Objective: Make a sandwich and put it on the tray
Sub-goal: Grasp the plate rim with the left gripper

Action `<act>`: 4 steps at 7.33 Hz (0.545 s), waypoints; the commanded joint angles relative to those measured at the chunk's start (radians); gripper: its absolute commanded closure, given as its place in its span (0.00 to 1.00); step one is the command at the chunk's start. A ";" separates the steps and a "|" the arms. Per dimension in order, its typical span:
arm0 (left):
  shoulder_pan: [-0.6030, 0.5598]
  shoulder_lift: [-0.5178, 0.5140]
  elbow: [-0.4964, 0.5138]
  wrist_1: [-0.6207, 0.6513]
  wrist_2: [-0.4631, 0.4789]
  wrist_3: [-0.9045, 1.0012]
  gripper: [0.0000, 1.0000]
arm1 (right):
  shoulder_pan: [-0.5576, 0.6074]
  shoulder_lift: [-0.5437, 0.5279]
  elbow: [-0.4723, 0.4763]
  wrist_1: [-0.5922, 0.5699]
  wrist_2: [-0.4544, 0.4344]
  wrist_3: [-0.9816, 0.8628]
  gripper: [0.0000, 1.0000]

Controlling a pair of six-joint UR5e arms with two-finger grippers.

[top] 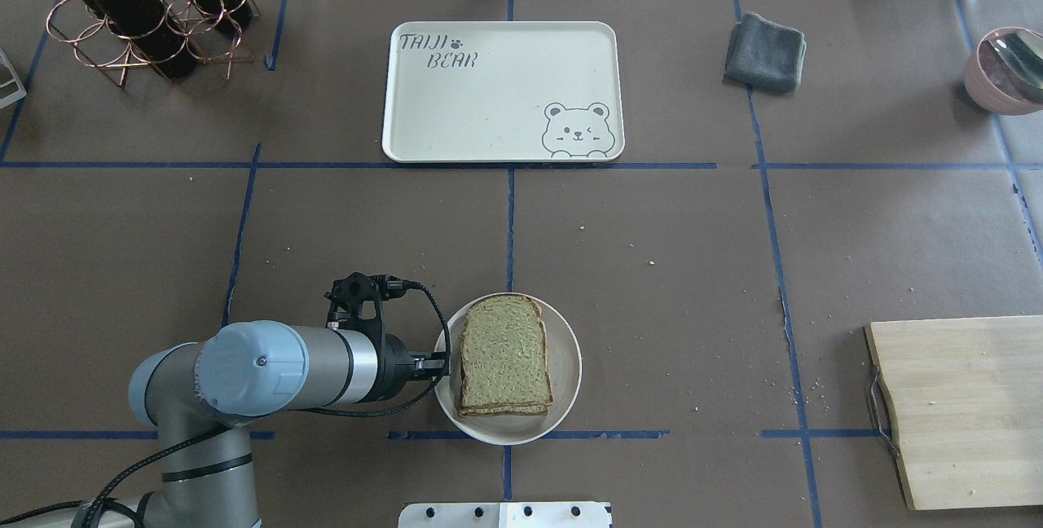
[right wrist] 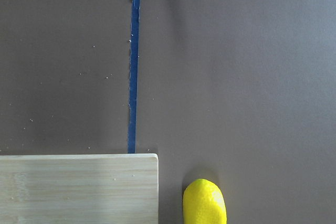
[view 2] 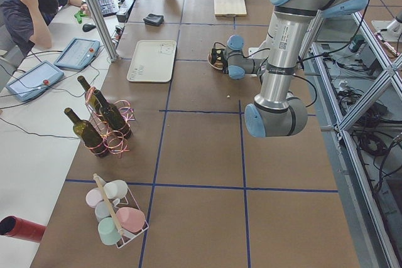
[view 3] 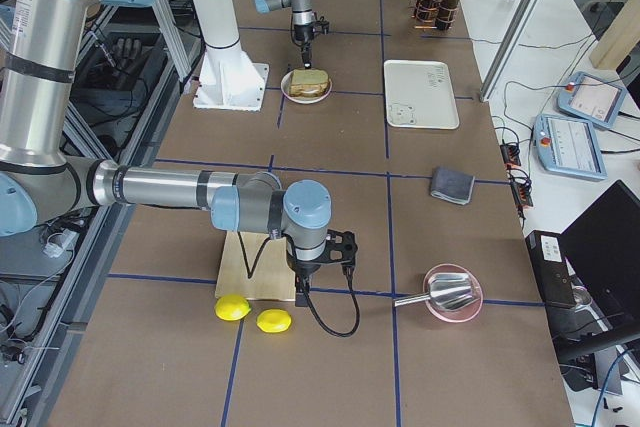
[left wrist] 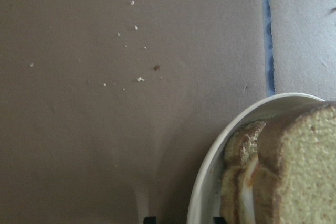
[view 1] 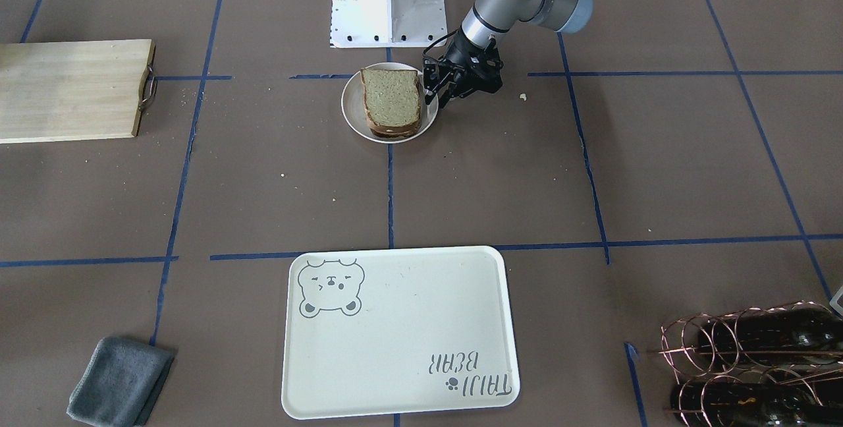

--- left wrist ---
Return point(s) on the fried egg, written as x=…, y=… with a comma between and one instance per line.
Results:
x=246, y=195

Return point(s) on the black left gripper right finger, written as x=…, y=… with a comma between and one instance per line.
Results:
x=218, y=220

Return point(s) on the white round plate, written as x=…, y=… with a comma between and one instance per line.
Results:
x=206, y=195

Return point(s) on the bread slice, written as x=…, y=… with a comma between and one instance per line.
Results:
x=238, y=151
x=295, y=179

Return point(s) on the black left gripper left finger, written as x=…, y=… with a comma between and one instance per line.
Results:
x=150, y=220

